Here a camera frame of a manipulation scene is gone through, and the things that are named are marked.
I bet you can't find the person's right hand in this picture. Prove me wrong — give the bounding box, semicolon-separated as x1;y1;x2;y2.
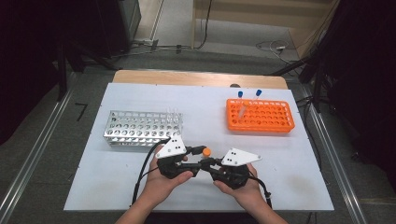
213;163;266;210

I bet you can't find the black hanging cable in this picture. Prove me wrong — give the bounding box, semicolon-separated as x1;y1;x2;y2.
195;0;214;50

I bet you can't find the black metal stand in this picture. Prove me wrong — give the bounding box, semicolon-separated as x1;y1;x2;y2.
55;40;122;102

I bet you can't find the silver metal test tube rack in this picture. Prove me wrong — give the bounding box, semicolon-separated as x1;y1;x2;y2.
103;110;184;147

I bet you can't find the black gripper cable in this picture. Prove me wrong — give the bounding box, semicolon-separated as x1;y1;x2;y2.
247;175;274;209
131;138;172;206

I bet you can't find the light wooden table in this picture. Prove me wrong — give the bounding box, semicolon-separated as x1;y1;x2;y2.
112;69;289;91

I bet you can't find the dark grey cabinet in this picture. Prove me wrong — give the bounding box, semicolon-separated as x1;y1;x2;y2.
92;0;143;59

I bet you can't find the orange plastic test tube rack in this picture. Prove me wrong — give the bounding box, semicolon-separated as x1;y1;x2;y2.
226;98;296;133

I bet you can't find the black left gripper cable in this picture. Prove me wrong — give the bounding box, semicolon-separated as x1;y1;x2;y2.
131;138;172;206

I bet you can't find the grey floor cable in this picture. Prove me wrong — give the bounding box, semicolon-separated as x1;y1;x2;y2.
111;43;194;60

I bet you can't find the metal floor rail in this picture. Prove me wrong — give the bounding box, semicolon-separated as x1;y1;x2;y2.
298;83;370;224
0;71;78;224

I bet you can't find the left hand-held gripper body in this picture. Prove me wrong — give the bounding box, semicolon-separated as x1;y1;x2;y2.
155;133;188;180

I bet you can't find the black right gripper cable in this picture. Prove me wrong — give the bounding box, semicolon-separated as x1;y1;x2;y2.
247;175;274;209

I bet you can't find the white cable with plug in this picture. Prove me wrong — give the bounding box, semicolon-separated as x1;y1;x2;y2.
255;39;295;64

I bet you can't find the grey power strip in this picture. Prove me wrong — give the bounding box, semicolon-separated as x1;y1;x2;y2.
134;38;160;52

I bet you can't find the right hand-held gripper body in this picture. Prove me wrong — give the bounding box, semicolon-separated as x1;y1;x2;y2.
218;147;262;190

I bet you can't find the dark curtain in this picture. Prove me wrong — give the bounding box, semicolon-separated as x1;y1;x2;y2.
0;0;104;147
320;0;396;181

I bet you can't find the person's left hand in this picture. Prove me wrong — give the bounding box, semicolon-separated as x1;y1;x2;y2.
141;153;194;204

